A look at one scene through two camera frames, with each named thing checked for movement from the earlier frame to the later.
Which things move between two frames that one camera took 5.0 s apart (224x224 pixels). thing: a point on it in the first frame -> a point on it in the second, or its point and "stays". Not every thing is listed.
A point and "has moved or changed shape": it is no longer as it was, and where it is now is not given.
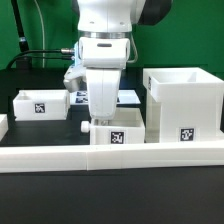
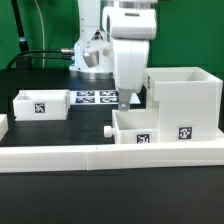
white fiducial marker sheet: (124, 97) stays
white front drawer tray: (127, 127) has moved or changed shape
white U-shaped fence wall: (20, 158) stays
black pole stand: (22, 62) stays
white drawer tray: (42, 105) stays
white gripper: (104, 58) -> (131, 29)
